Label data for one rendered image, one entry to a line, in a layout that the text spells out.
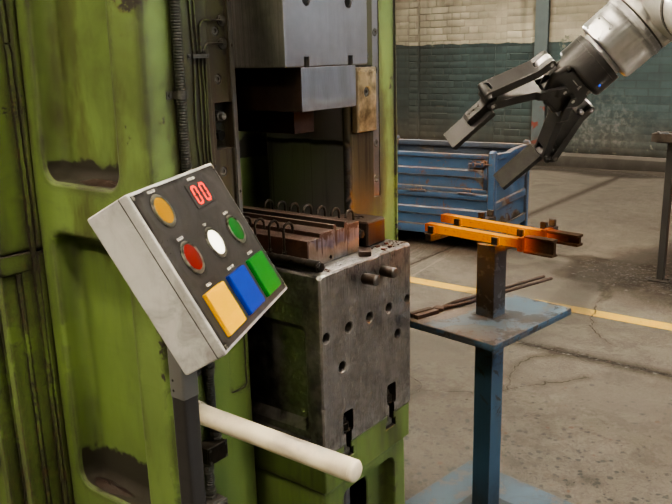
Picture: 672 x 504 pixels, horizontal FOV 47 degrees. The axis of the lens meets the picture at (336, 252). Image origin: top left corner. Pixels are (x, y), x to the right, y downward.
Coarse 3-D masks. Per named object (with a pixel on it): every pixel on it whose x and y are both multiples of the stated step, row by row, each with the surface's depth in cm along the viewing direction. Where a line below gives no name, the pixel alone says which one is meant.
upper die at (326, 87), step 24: (240, 72) 175; (264, 72) 171; (288, 72) 167; (312, 72) 167; (336, 72) 174; (240, 96) 177; (264, 96) 172; (288, 96) 168; (312, 96) 169; (336, 96) 175
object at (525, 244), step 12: (444, 228) 211; (456, 228) 208; (468, 228) 208; (480, 240) 203; (504, 240) 198; (516, 240) 195; (528, 240) 193; (540, 240) 190; (552, 240) 188; (528, 252) 193; (540, 252) 192; (552, 252) 189
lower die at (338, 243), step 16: (256, 208) 207; (256, 224) 189; (272, 224) 188; (288, 224) 188; (304, 224) 186; (320, 224) 183; (352, 224) 187; (272, 240) 180; (288, 240) 177; (304, 240) 175; (320, 240) 178; (336, 240) 183; (352, 240) 188; (304, 256) 175; (320, 256) 178; (336, 256) 184
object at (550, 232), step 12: (444, 216) 226; (456, 216) 223; (480, 228) 217; (492, 228) 214; (504, 228) 211; (516, 228) 208; (528, 228) 206; (540, 228) 206; (552, 228) 203; (564, 240) 199; (576, 240) 197
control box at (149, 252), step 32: (160, 192) 121; (192, 192) 130; (224, 192) 142; (96, 224) 114; (128, 224) 113; (160, 224) 116; (192, 224) 125; (224, 224) 136; (128, 256) 114; (160, 256) 113; (224, 256) 129; (160, 288) 114; (192, 288) 115; (160, 320) 116; (192, 320) 115; (256, 320) 129; (192, 352) 116; (224, 352) 115
